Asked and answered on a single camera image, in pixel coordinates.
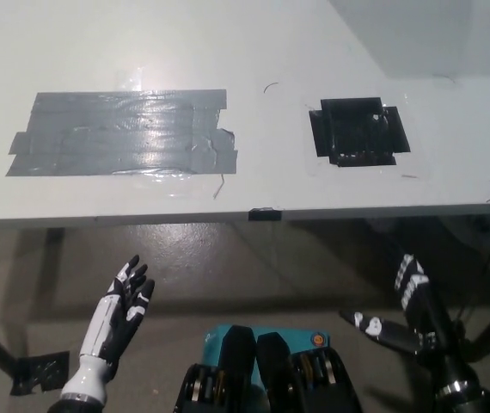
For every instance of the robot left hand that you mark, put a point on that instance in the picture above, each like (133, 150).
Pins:
(118, 318)

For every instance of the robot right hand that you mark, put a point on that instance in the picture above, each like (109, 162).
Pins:
(430, 327)

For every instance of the black and teal robot torso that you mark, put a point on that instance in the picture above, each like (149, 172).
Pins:
(266, 378)

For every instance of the small black tape piece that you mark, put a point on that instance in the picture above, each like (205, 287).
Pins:
(265, 214)

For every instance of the black square tape patch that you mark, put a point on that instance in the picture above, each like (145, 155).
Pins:
(357, 133)

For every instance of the grey duct tape patch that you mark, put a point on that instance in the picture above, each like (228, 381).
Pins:
(120, 135)

